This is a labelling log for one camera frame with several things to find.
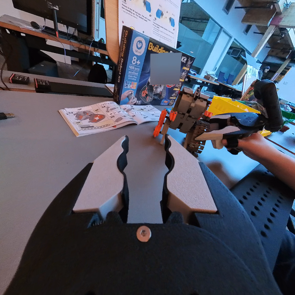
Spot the blue toy robot box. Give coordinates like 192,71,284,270
113,25,196,107

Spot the person's right forearm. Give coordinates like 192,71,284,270
252,141,295,186

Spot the grey desk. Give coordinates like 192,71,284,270
0,90,295,291

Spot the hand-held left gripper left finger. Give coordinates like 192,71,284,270
73,135,129,223

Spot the open instruction booklet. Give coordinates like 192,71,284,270
58,101,162,138

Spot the green storage bin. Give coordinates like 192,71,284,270
235,99,295,121

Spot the wooden side desk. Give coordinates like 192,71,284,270
0,14,110,57

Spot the dark colourful box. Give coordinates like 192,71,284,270
242,79,260,102

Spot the black battery pack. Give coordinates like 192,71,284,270
34,78,52,92
9,73,30,85

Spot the white printed sheet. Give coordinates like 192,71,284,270
118,0,182,49

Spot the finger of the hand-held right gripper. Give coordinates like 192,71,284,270
194,126,245,141
208,115,236,131

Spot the dark grey toy track belt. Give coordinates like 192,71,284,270
187,120,211,157

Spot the grey orange block toy robot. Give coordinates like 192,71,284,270
153,87,213,152

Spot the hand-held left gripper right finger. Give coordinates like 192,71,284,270
160,134,218,223

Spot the black bag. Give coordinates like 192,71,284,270
88,63,108,84

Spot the wooden board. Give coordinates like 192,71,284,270
103,0,121,64

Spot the black monitor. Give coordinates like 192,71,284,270
12,0,93,35

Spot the background work table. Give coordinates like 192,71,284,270
186,73,243,95

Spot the person's right hand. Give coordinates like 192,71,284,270
222,132,269,160

